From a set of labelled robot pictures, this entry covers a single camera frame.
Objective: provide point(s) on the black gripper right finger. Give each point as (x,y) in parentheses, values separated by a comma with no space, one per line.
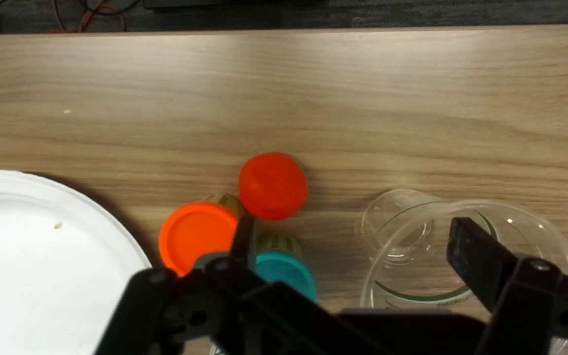
(534,309)

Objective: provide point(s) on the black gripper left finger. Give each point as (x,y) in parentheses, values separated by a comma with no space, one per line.
(186,309)

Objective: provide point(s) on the orange lid dough container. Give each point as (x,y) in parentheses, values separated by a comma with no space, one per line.
(196,238)

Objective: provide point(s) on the clear plastic cup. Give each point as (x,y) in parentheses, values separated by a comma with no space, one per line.
(390,218)
(534,230)

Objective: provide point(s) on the white paper plate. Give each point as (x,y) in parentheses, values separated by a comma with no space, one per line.
(35,263)

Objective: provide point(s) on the teal lid dough container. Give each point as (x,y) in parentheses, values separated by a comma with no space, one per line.
(287,273)

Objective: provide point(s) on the red ball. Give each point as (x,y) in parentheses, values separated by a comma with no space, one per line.
(273,187)

